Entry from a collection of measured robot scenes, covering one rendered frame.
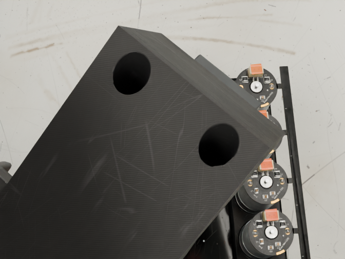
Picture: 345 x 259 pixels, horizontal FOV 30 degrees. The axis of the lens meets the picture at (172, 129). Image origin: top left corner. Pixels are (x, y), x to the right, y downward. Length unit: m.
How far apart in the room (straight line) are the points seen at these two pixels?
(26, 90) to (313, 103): 0.19
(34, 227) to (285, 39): 0.33
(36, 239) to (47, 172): 0.02
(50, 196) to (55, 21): 0.32
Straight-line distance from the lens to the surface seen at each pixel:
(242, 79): 0.38
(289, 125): 0.38
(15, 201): 0.16
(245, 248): 0.39
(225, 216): 0.41
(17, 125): 0.44
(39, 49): 0.46
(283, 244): 0.36
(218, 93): 0.15
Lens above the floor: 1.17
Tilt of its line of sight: 75 degrees down
